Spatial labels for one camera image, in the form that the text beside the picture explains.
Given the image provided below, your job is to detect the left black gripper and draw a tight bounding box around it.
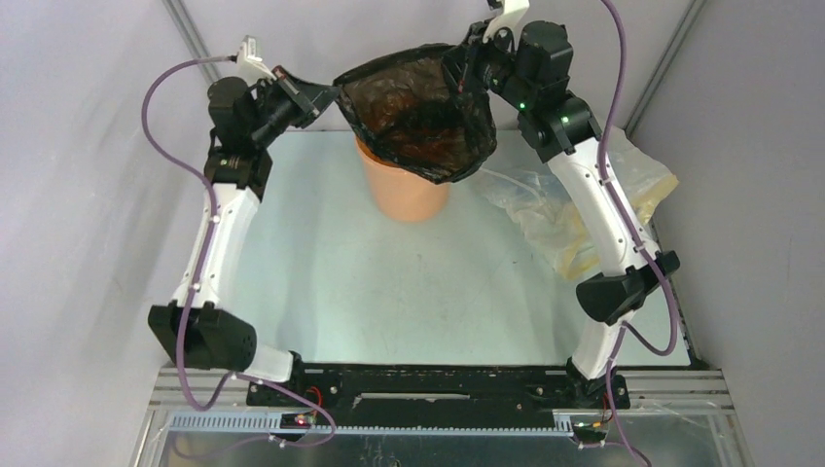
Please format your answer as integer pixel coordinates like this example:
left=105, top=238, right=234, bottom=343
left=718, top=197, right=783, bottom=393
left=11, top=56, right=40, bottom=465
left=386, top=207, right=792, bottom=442
left=249, top=66, right=341, bottom=148

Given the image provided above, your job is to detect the black trash bag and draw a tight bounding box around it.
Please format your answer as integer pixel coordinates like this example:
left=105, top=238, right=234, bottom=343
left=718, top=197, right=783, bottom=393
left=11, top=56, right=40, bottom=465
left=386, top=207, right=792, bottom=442
left=333, top=43, right=497, bottom=185

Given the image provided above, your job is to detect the orange plastic trash bin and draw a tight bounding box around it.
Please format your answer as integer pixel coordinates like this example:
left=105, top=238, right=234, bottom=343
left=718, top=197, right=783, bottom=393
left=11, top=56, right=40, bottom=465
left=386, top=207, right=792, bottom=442
left=355, top=137, right=449, bottom=223

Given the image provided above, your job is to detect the translucent yellowish plastic bag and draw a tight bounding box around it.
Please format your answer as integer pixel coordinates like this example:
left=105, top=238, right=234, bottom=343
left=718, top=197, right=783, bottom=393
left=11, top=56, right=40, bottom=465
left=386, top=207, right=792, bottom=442
left=470, top=126, right=679, bottom=280

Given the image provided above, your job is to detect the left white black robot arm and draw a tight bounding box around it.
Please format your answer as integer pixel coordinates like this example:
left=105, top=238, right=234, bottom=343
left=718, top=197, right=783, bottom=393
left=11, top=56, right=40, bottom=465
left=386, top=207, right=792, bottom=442
left=149, top=66, right=340, bottom=406

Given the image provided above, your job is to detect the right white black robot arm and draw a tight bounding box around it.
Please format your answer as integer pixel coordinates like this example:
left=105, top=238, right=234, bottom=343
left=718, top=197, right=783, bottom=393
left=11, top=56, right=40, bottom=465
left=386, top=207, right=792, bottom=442
left=444, top=18, right=679, bottom=407

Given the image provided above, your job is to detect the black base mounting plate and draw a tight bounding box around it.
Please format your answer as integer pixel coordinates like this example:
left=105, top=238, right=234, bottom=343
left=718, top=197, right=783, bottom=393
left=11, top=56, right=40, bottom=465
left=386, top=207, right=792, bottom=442
left=286, top=363, right=630, bottom=432

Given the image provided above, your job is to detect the left small circuit board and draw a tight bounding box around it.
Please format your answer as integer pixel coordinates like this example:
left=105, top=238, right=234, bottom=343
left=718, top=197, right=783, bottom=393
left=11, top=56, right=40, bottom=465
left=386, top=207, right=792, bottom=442
left=279, top=413, right=315, bottom=430

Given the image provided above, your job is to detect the small circuit board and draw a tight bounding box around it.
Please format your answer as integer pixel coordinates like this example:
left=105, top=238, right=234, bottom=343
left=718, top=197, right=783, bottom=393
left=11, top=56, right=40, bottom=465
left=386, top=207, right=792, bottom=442
left=279, top=413, right=315, bottom=430
left=573, top=420, right=610, bottom=432

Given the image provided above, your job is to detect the right small circuit board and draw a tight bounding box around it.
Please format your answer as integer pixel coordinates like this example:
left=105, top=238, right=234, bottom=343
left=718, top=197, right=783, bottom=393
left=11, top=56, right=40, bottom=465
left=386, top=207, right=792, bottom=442
left=573, top=420, right=610, bottom=432

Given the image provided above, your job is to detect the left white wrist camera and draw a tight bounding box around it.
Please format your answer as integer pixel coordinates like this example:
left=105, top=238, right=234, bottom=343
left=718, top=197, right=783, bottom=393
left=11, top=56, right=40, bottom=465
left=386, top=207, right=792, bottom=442
left=235, top=35, right=275, bottom=86

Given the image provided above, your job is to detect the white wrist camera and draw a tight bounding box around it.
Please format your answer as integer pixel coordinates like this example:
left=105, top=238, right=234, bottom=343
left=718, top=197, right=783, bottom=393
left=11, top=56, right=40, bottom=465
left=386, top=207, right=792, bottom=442
left=482, top=0, right=530, bottom=43
left=235, top=35, right=275, bottom=86

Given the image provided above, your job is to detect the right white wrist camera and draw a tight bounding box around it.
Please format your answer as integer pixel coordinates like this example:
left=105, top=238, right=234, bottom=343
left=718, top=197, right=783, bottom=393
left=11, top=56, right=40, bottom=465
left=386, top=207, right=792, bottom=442
left=482, top=0, right=530, bottom=43

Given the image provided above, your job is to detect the left aluminium corner post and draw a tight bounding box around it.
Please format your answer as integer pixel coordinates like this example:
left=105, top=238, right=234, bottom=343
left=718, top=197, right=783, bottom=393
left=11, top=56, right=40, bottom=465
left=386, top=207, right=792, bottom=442
left=161, top=0, right=222, bottom=86

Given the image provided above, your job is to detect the aluminium corner post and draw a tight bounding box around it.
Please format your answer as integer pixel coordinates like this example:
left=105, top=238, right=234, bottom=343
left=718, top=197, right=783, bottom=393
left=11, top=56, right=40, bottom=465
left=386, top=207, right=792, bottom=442
left=625, top=0, right=708, bottom=138
left=161, top=0, right=222, bottom=86

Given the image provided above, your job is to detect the right aluminium corner post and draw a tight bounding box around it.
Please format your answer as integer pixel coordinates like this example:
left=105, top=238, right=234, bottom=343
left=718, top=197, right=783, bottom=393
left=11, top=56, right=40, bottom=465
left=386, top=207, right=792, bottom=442
left=625, top=0, right=708, bottom=138

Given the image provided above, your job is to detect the aluminium frame rail front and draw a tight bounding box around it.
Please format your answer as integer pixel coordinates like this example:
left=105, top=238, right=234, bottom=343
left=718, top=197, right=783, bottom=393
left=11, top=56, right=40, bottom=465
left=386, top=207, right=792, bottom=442
left=141, top=363, right=734, bottom=437

